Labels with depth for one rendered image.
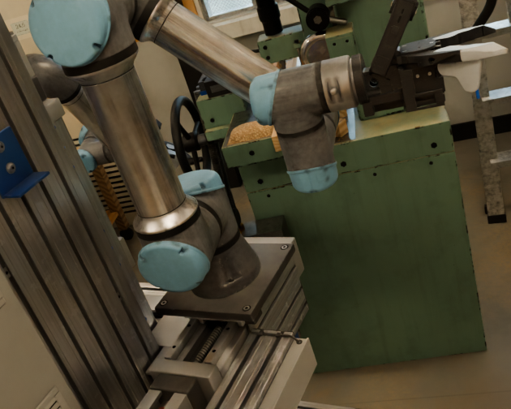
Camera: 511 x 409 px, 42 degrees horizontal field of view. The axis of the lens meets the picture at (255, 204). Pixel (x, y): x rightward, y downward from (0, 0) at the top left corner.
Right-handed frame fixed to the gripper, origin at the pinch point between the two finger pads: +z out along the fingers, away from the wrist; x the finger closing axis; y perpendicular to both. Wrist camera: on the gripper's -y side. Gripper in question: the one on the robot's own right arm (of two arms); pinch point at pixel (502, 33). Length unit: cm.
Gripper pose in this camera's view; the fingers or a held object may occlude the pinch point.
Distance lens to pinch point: 96.5
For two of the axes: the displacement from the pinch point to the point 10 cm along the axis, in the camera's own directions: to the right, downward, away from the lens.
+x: -2.1, 4.0, -8.9
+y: 2.5, 9.0, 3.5
